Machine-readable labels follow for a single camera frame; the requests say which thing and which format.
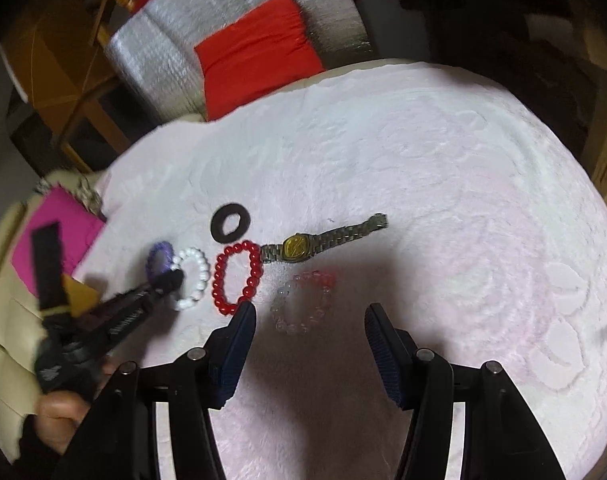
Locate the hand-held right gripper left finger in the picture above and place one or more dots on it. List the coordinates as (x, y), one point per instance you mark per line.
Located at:
(236, 340)

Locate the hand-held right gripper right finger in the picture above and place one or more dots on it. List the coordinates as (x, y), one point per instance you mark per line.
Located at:
(383, 350)

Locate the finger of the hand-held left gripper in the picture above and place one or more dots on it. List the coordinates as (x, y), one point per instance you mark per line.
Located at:
(169, 282)

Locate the orange cardboard box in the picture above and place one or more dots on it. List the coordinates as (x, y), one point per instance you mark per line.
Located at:
(81, 297)

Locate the gold face metal wristwatch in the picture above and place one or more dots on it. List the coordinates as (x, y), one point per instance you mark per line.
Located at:
(296, 247)

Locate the person's left hand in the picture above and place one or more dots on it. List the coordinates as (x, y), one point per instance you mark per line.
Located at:
(58, 412)

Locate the beige leather sofa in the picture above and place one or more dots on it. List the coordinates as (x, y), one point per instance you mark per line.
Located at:
(8, 320)

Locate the magenta pillow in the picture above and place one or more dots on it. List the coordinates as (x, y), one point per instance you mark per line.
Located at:
(81, 230)

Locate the patterned cloth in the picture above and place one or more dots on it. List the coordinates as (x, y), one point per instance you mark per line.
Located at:
(86, 195)

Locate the pale pink blanket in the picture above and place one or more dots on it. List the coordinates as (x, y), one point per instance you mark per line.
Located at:
(433, 185)

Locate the silver insulation sheet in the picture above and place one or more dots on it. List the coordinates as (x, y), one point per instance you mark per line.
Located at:
(153, 60)

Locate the red cushion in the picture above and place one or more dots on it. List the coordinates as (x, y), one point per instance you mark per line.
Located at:
(253, 55)

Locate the wooden cabinet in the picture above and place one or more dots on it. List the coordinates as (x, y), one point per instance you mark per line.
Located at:
(48, 50)

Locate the wooden furniture frame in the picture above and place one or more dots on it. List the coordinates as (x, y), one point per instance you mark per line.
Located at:
(606, 150)

